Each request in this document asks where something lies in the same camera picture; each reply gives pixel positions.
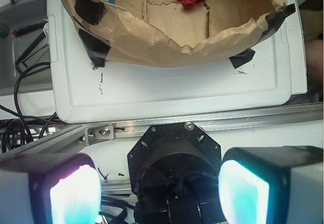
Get black cable on left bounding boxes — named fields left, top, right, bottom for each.
left=0, top=62, right=60, bottom=156

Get aluminium extrusion rail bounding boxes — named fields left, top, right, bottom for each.
left=1, top=102, right=323, bottom=155

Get metal corner bracket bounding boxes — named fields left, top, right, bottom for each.
left=85, top=124, right=115, bottom=146

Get black hex key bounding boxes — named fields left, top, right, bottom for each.
left=14, top=31, right=46, bottom=75

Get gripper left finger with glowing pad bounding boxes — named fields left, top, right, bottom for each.
left=1, top=153, right=101, bottom=223

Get brown paper bag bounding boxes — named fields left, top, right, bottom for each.
left=61, top=0, right=296, bottom=68

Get red-tipped black pen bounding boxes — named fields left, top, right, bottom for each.
left=12, top=21, right=47, bottom=37

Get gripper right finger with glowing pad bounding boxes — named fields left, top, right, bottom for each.
left=218, top=146, right=323, bottom=223

